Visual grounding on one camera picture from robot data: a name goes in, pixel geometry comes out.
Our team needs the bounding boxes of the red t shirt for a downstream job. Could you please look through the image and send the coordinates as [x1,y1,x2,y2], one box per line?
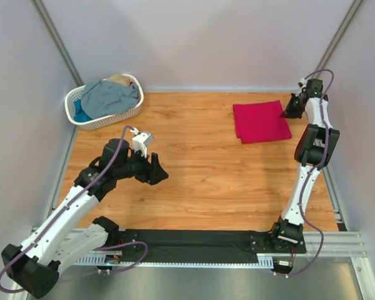
[232,100,293,144]

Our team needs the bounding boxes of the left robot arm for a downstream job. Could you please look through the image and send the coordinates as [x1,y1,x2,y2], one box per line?
[1,131,169,299]

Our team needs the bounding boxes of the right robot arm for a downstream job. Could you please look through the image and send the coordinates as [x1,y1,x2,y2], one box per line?
[271,78,340,251]

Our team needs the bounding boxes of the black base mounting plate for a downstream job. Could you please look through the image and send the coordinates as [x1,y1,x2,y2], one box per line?
[104,229,306,263]

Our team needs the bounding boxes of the bright blue garment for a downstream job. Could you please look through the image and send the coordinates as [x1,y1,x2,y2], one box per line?
[74,99,92,123]

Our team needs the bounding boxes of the grey blue shirt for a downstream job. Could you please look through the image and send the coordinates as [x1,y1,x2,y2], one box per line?
[81,80,140,119]

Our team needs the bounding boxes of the beige garment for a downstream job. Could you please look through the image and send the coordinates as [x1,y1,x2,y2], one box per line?
[106,74,133,87]

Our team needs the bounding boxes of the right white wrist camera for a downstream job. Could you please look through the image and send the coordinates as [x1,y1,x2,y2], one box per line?
[296,78,307,96]

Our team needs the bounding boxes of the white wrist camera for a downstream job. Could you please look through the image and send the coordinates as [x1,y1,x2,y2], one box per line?
[130,128,154,158]
[296,78,307,96]

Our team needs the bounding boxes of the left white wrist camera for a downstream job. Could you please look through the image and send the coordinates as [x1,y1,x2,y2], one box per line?
[130,128,154,158]

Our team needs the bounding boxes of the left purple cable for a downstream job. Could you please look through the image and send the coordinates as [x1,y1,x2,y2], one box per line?
[0,125,138,294]

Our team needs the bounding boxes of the purple cable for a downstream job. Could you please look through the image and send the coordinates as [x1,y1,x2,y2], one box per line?
[299,69,336,279]
[0,125,138,294]

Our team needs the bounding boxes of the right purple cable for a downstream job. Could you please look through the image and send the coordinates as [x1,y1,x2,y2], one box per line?
[299,69,336,279]

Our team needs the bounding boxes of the right aluminium corner post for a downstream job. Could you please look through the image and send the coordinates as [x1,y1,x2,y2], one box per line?
[304,0,365,79]

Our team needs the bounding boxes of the aluminium corner post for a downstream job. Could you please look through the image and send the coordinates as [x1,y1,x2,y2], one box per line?
[304,0,365,79]
[31,0,84,86]

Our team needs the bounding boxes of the aluminium frame rail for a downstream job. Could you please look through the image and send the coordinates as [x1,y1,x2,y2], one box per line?
[306,231,375,300]

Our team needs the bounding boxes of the slotted grey cable duct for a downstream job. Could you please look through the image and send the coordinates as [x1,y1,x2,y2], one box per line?
[73,252,293,270]

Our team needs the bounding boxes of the left aluminium corner post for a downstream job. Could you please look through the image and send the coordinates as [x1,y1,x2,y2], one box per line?
[31,0,84,86]

